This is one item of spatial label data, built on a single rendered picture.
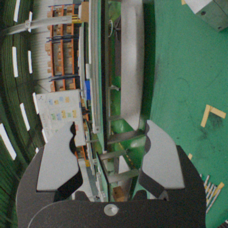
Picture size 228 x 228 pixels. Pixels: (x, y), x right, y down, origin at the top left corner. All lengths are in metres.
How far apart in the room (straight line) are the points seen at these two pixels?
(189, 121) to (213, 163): 0.13
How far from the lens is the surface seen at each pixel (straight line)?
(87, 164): 7.80
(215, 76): 0.29
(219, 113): 0.29
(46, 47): 9.64
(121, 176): 2.35
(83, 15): 1.95
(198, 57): 0.32
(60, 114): 2.80
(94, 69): 1.32
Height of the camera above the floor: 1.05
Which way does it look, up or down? 17 degrees down
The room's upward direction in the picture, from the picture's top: 98 degrees counter-clockwise
